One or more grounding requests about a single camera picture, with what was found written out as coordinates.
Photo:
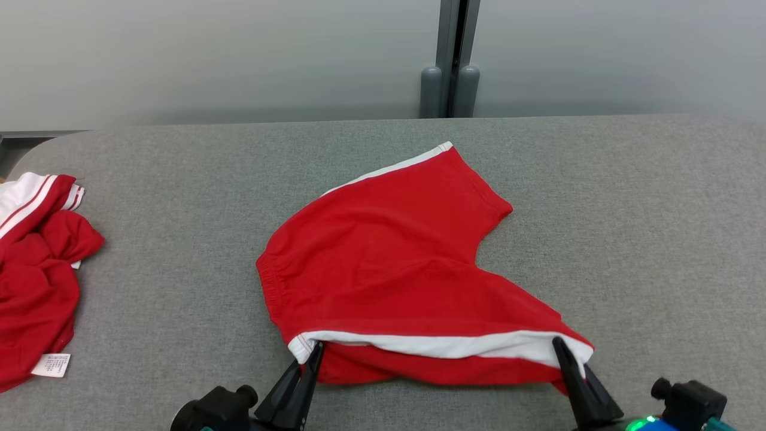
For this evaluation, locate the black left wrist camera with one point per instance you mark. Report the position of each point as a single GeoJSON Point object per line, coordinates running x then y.
{"type": "Point", "coordinates": [215, 410]}

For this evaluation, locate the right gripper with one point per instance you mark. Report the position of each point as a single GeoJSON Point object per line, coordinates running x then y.
{"type": "Point", "coordinates": [640, 424]}

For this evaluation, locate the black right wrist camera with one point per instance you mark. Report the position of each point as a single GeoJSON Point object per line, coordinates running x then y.
{"type": "Point", "coordinates": [691, 404]}

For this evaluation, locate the red shorts white trim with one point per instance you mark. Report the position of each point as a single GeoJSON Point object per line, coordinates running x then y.
{"type": "Point", "coordinates": [389, 257]}

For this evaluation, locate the red shirt white stripes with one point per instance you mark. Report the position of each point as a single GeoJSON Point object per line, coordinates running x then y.
{"type": "Point", "coordinates": [36, 275]}

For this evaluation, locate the grey aluminium double partition post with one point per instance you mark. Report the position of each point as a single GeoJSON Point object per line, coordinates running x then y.
{"type": "Point", "coordinates": [450, 84]}

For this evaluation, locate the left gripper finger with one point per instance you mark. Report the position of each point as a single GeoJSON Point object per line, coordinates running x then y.
{"type": "Point", "coordinates": [278, 398]}
{"type": "Point", "coordinates": [306, 395]}

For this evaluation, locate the grey partition base rail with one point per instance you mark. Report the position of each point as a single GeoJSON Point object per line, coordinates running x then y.
{"type": "Point", "coordinates": [36, 134]}

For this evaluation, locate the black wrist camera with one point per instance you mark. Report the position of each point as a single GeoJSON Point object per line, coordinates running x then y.
{"type": "Point", "coordinates": [691, 404]}
{"type": "Point", "coordinates": [215, 410]}

